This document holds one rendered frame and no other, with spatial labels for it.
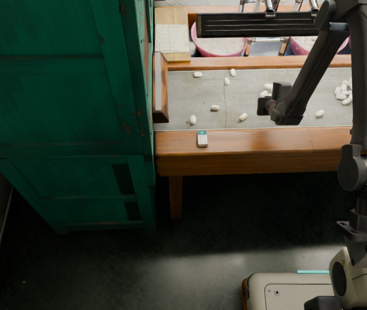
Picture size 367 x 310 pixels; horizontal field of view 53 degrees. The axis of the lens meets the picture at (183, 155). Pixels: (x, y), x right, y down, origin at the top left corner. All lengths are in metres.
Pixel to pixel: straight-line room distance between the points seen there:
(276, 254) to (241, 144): 0.84
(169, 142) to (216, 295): 0.90
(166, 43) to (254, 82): 0.41
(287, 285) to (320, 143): 0.64
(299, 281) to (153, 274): 0.71
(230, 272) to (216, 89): 0.95
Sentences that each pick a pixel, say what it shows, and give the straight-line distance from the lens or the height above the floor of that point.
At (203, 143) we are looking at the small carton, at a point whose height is 0.79.
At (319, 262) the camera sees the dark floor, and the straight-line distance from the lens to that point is 2.12.
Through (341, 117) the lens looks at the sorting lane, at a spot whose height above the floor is 0.74.
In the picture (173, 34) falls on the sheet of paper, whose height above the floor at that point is 0.78.
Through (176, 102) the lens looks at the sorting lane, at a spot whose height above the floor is 0.74.
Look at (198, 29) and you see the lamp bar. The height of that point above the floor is 1.07.
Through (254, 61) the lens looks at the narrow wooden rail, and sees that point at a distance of 1.65.
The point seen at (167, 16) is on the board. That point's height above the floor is 0.78.
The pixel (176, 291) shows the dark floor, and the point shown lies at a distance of 1.96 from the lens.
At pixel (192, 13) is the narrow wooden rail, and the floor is 0.76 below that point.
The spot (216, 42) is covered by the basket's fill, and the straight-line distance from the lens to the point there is 1.75.
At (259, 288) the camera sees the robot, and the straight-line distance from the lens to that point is 1.72.
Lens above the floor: 1.94
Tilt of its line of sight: 61 degrees down
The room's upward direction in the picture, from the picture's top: 2 degrees clockwise
